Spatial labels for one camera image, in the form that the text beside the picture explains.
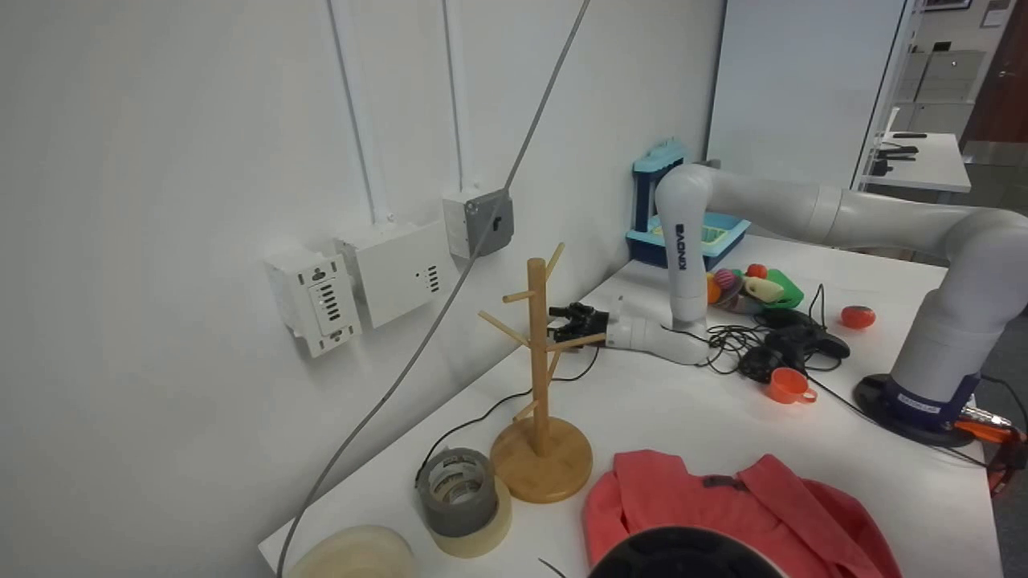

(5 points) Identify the black idle arm gripper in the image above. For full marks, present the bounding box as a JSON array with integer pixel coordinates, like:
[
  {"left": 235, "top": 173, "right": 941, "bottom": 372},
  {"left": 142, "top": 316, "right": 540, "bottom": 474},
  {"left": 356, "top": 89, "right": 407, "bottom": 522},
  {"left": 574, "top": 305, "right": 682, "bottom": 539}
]
[{"left": 546, "top": 300, "right": 613, "bottom": 351}]

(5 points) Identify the coral pink shirt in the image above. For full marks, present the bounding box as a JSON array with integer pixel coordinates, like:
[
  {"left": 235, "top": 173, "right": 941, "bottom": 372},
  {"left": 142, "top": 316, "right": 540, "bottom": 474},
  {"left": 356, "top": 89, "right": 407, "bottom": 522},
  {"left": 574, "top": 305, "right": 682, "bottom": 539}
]
[{"left": 581, "top": 447, "right": 905, "bottom": 578}]

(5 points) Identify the wooden mug tree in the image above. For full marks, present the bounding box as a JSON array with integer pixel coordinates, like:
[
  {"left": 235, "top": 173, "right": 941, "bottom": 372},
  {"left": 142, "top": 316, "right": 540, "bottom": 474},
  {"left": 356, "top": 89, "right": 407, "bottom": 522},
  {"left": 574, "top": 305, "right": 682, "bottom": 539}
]
[{"left": 476, "top": 239, "right": 612, "bottom": 507}]

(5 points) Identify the grey junction box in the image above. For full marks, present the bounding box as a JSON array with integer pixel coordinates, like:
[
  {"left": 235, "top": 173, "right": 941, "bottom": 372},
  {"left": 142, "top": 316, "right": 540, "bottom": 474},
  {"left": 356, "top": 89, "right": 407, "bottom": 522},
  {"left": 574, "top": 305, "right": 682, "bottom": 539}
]
[{"left": 440, "top": 182, "right": 518, "bottom": 264}]

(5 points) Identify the pink toy ball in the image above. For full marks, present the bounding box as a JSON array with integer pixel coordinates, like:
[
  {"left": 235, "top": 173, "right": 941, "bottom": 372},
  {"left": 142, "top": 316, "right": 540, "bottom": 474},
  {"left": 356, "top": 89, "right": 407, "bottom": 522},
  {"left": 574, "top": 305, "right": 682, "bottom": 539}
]
[{"left": 710, "top": 267, "right": 747, "bottom": 305}]

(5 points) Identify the green plastic toy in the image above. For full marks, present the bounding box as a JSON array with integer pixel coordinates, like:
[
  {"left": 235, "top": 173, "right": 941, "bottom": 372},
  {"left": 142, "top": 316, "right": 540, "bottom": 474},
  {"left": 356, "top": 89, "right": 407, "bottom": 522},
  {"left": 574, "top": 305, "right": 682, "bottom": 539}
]
[{"left": 769, "top": 267, "right": 805, "bottom": 314}]

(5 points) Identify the cream tape roll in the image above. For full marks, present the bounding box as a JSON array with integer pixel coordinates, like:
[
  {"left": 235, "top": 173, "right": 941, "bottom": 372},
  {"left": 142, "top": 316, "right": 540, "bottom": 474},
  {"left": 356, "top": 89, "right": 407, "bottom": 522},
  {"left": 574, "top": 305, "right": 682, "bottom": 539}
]
[{"left": 429, "top": 499, "right": 514, "bottom": 560}]

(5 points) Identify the small red bowl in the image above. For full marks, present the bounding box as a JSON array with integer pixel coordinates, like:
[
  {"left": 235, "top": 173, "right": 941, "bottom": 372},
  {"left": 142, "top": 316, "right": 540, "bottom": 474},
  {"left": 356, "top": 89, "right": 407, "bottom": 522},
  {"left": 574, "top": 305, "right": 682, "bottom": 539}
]
[{"left": 837, "top": 300, "right": 881, "bottom": 332}]

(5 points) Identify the cream plastic bowl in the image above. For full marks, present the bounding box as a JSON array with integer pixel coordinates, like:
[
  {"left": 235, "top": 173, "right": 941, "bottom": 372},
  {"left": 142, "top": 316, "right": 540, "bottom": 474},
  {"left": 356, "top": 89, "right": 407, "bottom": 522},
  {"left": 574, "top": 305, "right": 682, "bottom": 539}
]
[{"left": 286, "top": 522, "right": 417, "bottom": 578}]

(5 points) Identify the small black device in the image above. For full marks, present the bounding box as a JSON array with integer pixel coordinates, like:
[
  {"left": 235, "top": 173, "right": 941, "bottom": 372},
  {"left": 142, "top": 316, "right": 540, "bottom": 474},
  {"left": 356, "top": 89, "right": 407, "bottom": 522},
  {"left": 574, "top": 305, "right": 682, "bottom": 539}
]
[{"left": 869, "top": 140, "right": 922, "bottom": 178}]

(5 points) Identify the white background table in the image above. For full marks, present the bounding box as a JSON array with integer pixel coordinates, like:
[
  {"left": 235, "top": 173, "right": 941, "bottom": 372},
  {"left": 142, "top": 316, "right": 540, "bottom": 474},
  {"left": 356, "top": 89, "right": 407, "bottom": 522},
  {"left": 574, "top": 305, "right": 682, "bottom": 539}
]
[{"left": 855, "top": 103, "right": 976, "bottom": 203}]

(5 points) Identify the orange clamp tool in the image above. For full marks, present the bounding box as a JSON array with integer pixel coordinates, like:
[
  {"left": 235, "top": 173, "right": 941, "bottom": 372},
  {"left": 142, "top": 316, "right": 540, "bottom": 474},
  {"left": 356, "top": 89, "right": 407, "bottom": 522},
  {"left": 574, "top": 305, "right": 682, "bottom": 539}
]
[{"left": 948, "top": 412, "right": 1028, "bottom": 497}]

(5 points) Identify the thin black table cable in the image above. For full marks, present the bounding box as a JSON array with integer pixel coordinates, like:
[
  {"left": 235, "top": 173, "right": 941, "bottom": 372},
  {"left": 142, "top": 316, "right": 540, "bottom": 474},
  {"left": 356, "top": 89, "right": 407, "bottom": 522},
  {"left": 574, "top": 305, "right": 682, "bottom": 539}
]
[{"left": 414, "top": 346, "right": 604, "bottom": 483}]

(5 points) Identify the plain white wall box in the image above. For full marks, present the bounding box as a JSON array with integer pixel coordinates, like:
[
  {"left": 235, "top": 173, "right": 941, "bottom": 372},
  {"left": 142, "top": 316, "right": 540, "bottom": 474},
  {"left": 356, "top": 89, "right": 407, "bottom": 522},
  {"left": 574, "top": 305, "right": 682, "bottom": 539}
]
[{"left": 334, "top": 219, "right": 452, "bottom": 330}]

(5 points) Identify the black cable bundle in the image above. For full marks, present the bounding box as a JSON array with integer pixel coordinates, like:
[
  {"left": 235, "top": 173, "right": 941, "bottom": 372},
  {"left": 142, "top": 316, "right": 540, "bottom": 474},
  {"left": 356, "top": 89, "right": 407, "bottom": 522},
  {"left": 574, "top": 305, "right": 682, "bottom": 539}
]
[{"left": 699, "top": 305, "right": 855, "bottom": 386}]

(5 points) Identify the long grey wall cable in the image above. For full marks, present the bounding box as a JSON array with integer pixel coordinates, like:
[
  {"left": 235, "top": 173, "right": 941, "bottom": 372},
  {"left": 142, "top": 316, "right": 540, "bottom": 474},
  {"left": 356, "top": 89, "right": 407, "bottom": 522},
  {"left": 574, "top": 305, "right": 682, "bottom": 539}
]
[{"left": 270, "top": 0, "right": 595, "bottom": 578}]

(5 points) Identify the white wall conduit pipe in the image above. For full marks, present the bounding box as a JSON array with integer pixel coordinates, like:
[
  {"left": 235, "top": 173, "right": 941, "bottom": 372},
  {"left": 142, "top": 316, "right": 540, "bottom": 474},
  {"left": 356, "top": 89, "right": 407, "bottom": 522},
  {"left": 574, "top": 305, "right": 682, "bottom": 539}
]
[
  {"left": 438, "top": 0, "right": 468, "bottom": 193},
  {"left": 323, "top": 0, "right": 380, "bottom": 229}
]

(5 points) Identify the white wall socket box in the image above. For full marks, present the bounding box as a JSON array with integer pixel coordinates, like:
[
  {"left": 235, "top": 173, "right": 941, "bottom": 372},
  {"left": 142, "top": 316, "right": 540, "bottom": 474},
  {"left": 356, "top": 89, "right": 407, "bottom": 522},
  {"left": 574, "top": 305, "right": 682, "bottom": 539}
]
[{"left": 260, "top": 239, "right": 362, "bottom": 364}]

